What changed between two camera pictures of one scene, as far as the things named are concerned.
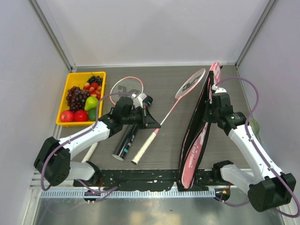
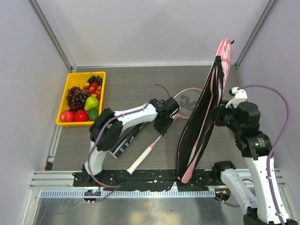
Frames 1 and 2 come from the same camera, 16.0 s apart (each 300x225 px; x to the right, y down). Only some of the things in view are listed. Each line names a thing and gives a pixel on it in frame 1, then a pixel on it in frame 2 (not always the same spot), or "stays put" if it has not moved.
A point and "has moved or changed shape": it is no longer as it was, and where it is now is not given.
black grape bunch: [95, 79] stays put
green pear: [91, 102] stays put
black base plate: [144, 179] stays put
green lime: [92, 114] stays put
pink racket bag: [197, 133] has moved or changed shape
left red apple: [67, 116] stays put
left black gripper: [152, 123] -> [162, 130]
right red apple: [80, 116] stays put
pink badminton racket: [126, 85] -> [187, 99]
